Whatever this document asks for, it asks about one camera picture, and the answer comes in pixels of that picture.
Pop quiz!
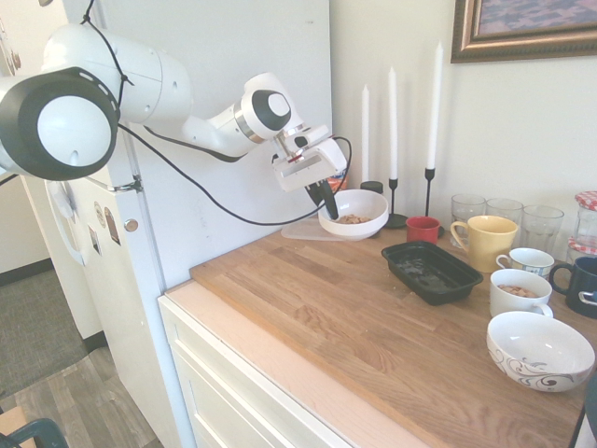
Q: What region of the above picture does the clear plastic lid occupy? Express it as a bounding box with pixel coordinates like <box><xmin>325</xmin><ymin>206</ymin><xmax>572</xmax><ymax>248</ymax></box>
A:
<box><xmin>280</xmin><ymin>219</ymin><xmax>344</xmax><ymax>243</ymax></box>

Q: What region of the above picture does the plain white bowl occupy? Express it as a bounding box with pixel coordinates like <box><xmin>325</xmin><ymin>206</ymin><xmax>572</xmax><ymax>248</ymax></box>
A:
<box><xmin>317</xmin><ymin>189</ymin><xmax>391</xmax><ymax>243</ymax></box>

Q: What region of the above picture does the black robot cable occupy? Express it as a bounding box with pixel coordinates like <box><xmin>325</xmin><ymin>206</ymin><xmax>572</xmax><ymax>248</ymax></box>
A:
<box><xmin>0</xmin><ymin>0</ymin><xmax>353</xmax><ymax>228</ymax></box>

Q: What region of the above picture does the tall-stem black candle holder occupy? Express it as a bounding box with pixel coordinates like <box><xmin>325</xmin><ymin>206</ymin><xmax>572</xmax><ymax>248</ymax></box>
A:
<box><xmin>423</xmin><ymin>166</ymin><xmax>437</xmax><ymax>219</ymax></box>

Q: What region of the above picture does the white refrigerator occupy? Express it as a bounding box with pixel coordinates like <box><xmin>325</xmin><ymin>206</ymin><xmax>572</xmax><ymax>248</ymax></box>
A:
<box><xmin>0</xmin><ymin>0</ymin><xmax>334</xmax><ymax>448</ymax></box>

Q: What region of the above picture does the medium white candle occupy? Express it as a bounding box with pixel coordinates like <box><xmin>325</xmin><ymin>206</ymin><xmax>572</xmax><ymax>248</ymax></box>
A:
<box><xmin>388</xmin><ymin>66</ymin><xmax>399</xmax><ymax>180</ymax></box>

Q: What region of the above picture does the framed picture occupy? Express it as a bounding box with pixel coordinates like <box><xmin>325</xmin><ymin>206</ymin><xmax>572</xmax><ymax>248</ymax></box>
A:
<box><xmin>450</xmin><ymin>0</ymin><xmax>597</xmax><ymax>64</ymax></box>

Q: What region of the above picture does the red mug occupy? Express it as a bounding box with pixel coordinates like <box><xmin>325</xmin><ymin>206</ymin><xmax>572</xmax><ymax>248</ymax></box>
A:
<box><xmin>405</xmin><ymin>216</ymin><xmax>442</xmax><ymax>245</ymax></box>

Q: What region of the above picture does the yellow mug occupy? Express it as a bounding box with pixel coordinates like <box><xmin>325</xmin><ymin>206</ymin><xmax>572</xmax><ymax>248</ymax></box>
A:
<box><xmin>450</xmin><ymin>215</ymin><xmax>520</xmax><ymax>274</ymax></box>

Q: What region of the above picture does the tallest white candle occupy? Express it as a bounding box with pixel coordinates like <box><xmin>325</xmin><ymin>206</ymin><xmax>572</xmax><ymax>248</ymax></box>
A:
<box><xmin>426</xmin><ymin>40</ymin><xmax>444</xmax><ymax>170</ymax></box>

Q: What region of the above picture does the white bowl with swirl pattern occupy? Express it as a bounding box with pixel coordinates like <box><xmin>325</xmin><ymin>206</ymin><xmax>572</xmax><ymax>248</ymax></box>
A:
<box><xmin>486</xmin><ymin>311</ymin><xmax>596</xmax><ymax>393</ymax></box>

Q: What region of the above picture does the cereal in white mug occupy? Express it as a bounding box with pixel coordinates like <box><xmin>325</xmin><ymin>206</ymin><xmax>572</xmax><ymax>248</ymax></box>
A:
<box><xmin>497</xmin><ymin>283</ymin><xmax>540</xmax><ymax>299</ymax></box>

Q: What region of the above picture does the white drawer cabinet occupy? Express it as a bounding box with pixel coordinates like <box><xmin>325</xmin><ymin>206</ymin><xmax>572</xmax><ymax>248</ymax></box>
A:
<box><xmin>157</xmin><ymin>279</ymin><xmax>423</xmax><ymax>448</ymax></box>

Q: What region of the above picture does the brown arched fridge magnet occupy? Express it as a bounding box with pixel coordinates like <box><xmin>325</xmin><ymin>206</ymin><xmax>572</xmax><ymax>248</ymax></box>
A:
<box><xmin>103</xmin><ymin>206</ymin><xmax>122</xmax><ymax>246</ymax></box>

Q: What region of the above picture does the small white patterned cup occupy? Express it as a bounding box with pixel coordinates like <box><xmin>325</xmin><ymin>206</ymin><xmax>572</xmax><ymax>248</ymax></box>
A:
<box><xmin>495</xmin><ymin>246</ymin><xmax>556</xmax><ymax>282</ymax></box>

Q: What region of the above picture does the clear drinking glass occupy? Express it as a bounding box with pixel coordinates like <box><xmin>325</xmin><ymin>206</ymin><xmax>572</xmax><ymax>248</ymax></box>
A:
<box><xmin>521</xmin><ymin>204</ymin><xmax>566</xmax><ymax>259</ymax></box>
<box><xmin>450</xmin><ymin>193</ymin><xmax>488</xmax><ymax>249</ymax></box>
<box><xmin>484</xmin><ymin>198</ymin><xmax>525</xmax><ymax>226</ymax></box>

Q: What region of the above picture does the medium black candle holder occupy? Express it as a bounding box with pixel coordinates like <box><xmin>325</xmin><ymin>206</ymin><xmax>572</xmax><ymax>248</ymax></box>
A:
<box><xmin>382</xmin><ymin>176</ymin><xmax>410</xmax><ymax>231</ymax></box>

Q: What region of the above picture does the black plastic tray box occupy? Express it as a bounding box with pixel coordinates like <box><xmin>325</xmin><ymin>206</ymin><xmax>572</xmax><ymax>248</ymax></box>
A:
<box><xmin>381</xmin><ymin>241</ymin><xmax>485</xmax><ymax>307</ymax></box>

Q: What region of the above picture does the white fridge door handle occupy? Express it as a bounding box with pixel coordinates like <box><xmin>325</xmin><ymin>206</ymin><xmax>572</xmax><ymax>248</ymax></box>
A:
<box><xmin>45</xmin><ymin>179</ymin><xmax>86</xmax><ymax>268</ymax></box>

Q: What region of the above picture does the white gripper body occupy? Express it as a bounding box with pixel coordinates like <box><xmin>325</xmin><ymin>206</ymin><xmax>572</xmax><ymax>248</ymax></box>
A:
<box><xmin>271</xmin><ymin>138</ymin><xmax>350</xmax><ymax>193</ymax></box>

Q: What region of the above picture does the large white mug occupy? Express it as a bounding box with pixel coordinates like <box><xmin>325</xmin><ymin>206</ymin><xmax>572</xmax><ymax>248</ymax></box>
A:
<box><xmin>489</xmin><ymin>269</ymin><xmax>555</xmax><ymax>319</ymax></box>

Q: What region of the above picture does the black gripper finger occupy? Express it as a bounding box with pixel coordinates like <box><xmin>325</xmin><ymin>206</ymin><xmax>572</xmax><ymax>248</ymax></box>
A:
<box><xmin>320</xmin><ymin>183</ymin><xmax>340</xmax><ymax>221</ymax></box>
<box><xmin>304</xmin><ymin>182</ymin><xmax>328</xmax><ymax>208</ymax></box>

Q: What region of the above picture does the large wooden butcher board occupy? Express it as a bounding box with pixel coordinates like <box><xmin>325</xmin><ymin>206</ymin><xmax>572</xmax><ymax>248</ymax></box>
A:
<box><xmin>188</xmin><ymin>223</ymin><xmax>590</xmax><ymax>447</ymax></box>

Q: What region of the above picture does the shortest white candle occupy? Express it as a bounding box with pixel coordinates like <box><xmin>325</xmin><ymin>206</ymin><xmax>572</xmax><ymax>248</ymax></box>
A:
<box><xmin>361</xmin><ymin>83</ymin><xmax>371</xmax><ymax>184</ymax></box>

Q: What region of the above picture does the glass jar red checkered lid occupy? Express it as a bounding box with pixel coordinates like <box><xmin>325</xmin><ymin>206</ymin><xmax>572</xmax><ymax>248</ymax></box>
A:
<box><xmin>572</xmin><ymin>190</ymin><xmax>597</xmax><ymax>248</ymax></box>
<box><xmin>564</xmin><ymin>235</ymin><xmax>597</xmax><ymax>265</ymax></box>

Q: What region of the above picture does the dark green chair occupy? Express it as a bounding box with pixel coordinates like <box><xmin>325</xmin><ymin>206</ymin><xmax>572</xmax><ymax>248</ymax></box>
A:
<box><xmin>0</xmin><ymin>417</ymin><xmax>72</xmax><ymax>448</ymax></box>

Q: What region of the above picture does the dark blue mug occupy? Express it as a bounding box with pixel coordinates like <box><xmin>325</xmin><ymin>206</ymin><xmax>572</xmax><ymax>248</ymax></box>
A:
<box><xmin>548</xmin><ymin>256</ymin><xmax>597</xmax><ymax>321</ymax></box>

